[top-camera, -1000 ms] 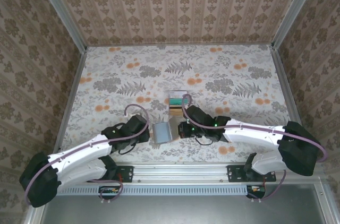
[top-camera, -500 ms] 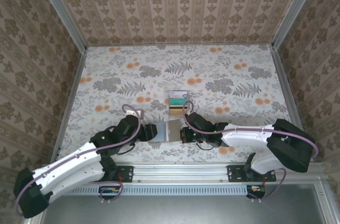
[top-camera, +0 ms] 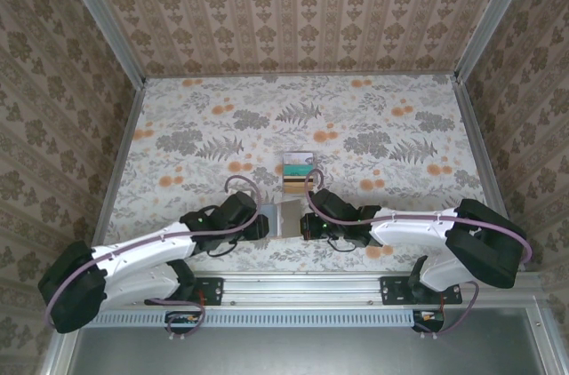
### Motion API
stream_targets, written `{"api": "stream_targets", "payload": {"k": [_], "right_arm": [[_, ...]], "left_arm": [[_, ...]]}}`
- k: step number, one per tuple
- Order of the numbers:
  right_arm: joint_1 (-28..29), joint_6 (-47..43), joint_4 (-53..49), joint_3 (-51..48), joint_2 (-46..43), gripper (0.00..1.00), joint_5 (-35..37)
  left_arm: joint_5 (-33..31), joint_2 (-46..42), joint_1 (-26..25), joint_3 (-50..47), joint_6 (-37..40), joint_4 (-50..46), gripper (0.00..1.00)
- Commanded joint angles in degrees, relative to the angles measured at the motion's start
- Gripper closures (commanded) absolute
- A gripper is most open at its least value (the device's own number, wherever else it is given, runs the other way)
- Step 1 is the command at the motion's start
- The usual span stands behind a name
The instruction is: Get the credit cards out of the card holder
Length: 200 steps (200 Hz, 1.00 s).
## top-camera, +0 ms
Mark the teal white card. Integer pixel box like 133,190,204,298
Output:
286,151,315,180

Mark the clear plastic tray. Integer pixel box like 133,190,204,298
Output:
281,149,318,196

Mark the black connector box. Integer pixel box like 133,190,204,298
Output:
411,308,446,334
164,310,202,335

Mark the floral patterned table cover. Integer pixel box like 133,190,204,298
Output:
95,75,510,276

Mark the grey metal panel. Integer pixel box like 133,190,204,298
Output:
66,308,550,375

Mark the aluminium mounting rail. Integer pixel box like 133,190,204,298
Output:
195,272,388,307

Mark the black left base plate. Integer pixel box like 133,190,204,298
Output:
144,275,224,307

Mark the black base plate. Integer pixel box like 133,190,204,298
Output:
379,275,463,307
144,275,224,307

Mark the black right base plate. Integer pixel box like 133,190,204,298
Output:
379,275,463,307

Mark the grey slotted cable duct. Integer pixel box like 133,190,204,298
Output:
95,307,417,328

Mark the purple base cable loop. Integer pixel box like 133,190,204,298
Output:
144,297,207,343
413,280,480,341

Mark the aluminium side rail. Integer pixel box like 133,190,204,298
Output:
455,76,525,274
94,79,148,236

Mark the aluminium frame post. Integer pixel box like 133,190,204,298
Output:
453,0,543,83
51,0,148,87

